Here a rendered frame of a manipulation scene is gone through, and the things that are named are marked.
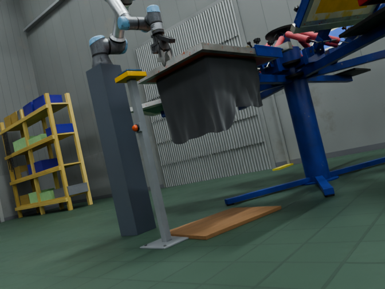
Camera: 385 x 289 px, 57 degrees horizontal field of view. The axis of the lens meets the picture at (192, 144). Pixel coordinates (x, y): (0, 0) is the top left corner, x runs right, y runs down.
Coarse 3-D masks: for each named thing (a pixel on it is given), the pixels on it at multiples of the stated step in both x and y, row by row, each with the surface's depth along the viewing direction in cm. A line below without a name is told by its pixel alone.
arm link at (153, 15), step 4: (148, 8) 204; (152, 8) 203; (156, 8) 204; (148, 12) 204; (152, 12) 203; (156, 12) 204; (148, 16) 205; (152, 16) 203; (156, 16) 203; (160, 16) 206; (148, 20) 207; (152, 20) 203; (156, 20) 203; (160, 20) 204
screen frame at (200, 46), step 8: (192, 48) 186; (200, 48) 183; (208, 48) 185; (216, 48) 190; (224, 48) 195; (232, 48) 200; (240, 48) 206; (248, 48) 211; (176, 56) 196; (184, 56) 191; (192, 56) 191; (256, 56) 222; (168, 64) 201; (176, 64) 199; (152, 72) 211; (160, 72) 208; (144, 80) 218
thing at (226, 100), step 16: (224, 64) 203; (240, 64) 214; (256, 64) 226; (224, 80) 201; (240, 80) 213; (256, 80) 224; (224, 96) 199; (240, 96) 211; (256, 96) 221; (224, 112) 198; (224, 128) 194
